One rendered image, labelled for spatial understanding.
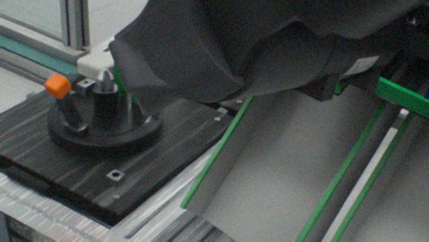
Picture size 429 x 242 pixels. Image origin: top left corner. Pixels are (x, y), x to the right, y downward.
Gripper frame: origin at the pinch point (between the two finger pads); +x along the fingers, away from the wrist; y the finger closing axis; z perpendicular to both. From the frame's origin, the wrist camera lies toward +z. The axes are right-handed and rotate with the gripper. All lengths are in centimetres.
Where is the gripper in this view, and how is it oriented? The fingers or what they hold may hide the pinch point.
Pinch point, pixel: (406, 15)
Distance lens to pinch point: 40.9
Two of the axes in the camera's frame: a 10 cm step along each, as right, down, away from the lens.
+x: 5.9, -1.6, 7.9
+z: 2.4, -9.0, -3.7
